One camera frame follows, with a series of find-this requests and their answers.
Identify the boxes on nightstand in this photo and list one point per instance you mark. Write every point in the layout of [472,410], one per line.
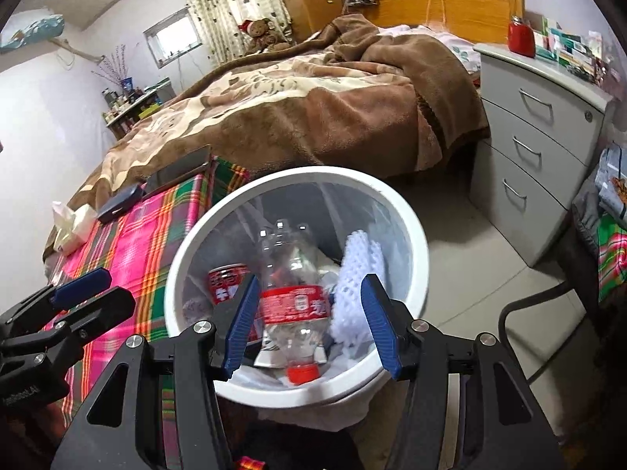
[579,54]

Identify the black smartphone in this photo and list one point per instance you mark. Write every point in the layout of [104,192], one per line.
[175,173]

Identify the black chair frame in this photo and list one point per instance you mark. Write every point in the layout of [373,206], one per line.
[536,329]

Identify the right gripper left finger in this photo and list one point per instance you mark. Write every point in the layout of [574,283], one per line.
[151,393]

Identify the pink plaid tablecloth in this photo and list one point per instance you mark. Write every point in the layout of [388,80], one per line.
[138,251]

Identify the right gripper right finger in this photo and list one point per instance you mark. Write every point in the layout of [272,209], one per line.
[501,424]

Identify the clear plastic cola bottle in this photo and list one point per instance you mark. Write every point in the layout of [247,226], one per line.
[293,303]

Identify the red jar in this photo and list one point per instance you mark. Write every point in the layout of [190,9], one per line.
[521,39]

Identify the brown fleece blanket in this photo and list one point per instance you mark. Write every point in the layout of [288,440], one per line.
[354,96]

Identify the small window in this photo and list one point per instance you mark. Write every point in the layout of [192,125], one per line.
[172,37]

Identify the white trash bin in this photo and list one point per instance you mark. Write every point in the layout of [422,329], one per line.
[332,202]

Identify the grey drawer nightstand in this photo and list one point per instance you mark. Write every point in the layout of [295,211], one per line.
[544,127]

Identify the dark blue glasses case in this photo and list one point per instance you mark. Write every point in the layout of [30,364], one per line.
[120,204]

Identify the soft tissue pack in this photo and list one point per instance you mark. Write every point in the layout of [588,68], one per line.
[73,227]

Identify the wooden headboard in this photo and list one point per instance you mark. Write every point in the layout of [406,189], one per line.
[478,21]

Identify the cluttered white shelf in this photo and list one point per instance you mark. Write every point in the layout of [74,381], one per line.
[127,112]

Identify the dried branches in vase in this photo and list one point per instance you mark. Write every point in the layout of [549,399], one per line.
[113,69]

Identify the patterned window curtain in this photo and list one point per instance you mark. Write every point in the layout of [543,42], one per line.
[220,24]

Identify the red milk can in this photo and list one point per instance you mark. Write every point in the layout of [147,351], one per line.
[223,283]

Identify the teddy bear with santa hat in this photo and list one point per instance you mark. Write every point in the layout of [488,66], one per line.
[263,37]

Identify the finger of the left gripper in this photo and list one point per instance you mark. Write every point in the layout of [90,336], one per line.
[83,323]
[33,313]

